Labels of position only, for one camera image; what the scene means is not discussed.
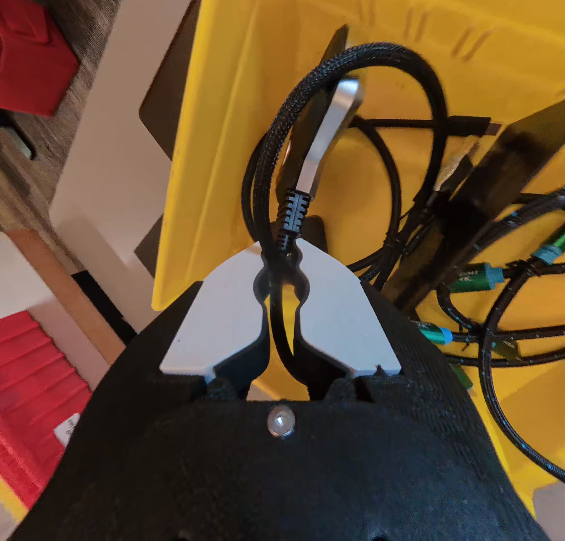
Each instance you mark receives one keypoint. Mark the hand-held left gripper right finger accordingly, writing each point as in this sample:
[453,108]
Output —
[344,320]

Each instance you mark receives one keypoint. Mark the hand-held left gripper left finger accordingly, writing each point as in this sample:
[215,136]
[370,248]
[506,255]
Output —
[220,316]

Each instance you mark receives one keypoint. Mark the silver usb hub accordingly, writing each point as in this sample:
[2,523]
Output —
[329,131]

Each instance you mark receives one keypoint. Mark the yellow plastic bin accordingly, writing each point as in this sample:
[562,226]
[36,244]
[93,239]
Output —
[247,108]

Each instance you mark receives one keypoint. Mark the red bin with white label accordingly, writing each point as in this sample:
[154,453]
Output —
[31,373]

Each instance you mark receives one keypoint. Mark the black bin divider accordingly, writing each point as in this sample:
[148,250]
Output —
[498,175]

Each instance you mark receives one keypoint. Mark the red bag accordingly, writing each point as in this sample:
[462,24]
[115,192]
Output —
[31,56]

